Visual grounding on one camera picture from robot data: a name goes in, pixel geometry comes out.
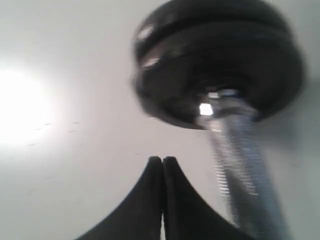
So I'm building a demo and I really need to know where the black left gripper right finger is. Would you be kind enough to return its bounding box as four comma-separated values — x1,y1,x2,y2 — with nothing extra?
162,156,252,240

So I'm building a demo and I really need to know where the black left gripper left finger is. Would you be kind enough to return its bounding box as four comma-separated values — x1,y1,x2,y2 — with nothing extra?
78,156,163,240

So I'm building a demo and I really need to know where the chrome threaded dumbbell bar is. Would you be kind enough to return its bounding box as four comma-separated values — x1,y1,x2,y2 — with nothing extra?
197,89,292,240

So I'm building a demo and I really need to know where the black weight plate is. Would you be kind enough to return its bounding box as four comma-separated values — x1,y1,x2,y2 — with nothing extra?
134,0,291,55

